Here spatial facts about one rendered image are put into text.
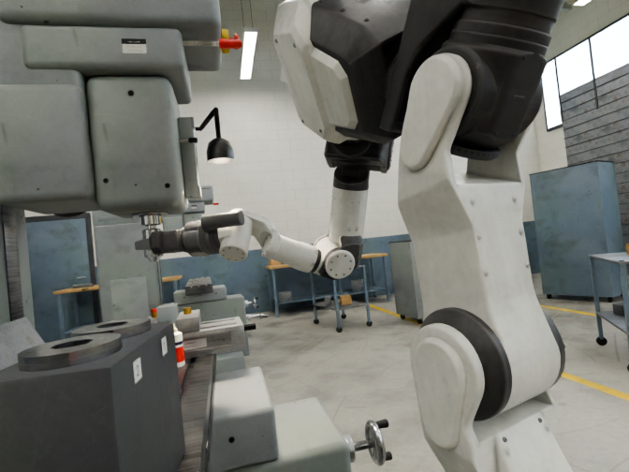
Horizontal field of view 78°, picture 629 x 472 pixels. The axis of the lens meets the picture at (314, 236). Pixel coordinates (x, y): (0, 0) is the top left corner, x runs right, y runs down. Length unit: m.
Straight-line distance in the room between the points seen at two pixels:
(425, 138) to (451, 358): 0.27
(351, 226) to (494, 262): 0.50
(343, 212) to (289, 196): 6.79
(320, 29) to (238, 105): 7.39
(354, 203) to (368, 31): 0.44
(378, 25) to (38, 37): 0.75
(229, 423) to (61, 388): 0.59
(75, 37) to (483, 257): 0.95
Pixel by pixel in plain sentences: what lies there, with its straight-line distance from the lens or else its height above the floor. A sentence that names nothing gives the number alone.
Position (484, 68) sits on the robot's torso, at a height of 1.37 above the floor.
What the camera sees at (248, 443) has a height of 0.77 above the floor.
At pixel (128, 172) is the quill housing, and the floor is 1.40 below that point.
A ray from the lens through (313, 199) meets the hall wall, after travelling 7.83.
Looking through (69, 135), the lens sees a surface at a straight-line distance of 1.03.
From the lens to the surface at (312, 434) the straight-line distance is 1.10.
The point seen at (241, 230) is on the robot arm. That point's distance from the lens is 0.93.
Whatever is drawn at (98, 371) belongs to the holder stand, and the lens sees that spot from 0.41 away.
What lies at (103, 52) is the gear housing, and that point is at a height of 1.66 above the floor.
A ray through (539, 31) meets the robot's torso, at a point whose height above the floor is 1.40.
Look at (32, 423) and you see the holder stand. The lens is 0.44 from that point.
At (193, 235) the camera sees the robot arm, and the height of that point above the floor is 1.24.
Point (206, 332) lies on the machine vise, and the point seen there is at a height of 0.98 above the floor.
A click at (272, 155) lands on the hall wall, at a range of 7.85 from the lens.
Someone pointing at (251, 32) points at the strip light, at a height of 4.30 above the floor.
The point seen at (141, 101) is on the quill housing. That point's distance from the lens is 1.04.
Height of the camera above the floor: 1.19
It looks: 1 degrees up
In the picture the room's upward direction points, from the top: 6 degrees counter-clockwise
